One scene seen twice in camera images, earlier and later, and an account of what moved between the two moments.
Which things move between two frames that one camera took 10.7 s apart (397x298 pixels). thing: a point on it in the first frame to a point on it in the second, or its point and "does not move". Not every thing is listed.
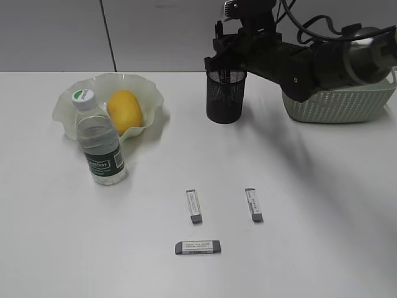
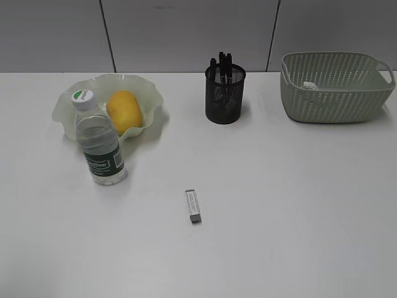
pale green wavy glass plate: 103,85 does not move
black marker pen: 219,30 to 221,59
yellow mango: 124,110 does not move
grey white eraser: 254,205 to 231,105
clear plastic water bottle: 99,139 does not move
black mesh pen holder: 224,95 does not move
